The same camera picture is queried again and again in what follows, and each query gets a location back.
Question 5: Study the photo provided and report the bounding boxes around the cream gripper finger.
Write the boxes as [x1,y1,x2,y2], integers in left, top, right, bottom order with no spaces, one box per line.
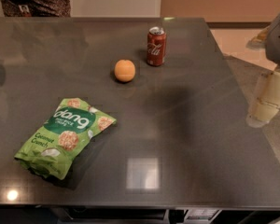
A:
[246,66,280,128]

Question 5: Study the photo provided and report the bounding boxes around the id badge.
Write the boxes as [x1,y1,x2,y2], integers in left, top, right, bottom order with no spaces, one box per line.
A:
[19,5,31,17]

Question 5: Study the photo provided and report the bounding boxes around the red coke can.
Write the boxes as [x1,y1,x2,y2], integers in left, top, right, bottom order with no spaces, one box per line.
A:
[147,26,167,66]

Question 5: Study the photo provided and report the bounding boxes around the green rice chips bag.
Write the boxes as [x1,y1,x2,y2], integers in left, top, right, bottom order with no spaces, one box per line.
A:
[14,98,116,180]

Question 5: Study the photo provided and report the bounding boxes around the orange fruit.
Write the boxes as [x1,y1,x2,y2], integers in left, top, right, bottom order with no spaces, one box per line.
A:
[114,60,135,82]

